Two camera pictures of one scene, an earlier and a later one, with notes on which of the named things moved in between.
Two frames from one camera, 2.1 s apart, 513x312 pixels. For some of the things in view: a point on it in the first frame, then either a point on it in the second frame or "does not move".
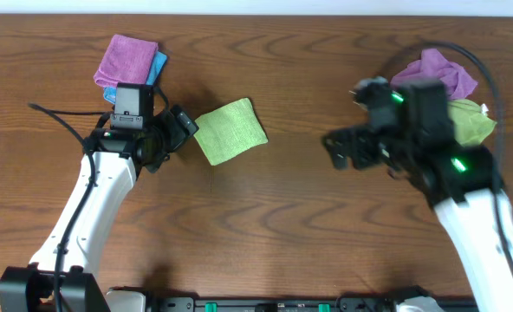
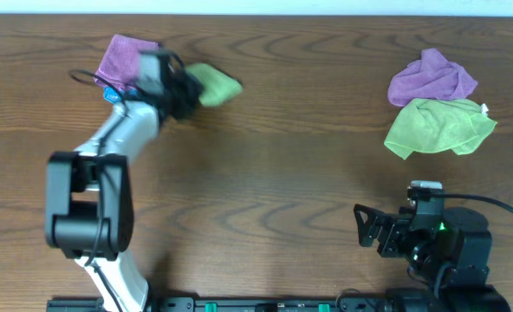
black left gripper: (179, 134) → (192, 88)
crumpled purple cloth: (432, 65) does not move
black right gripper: (358, 136) → (395, 226)
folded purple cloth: (126, 60) does not move
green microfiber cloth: (230, 132) → (217, 87)
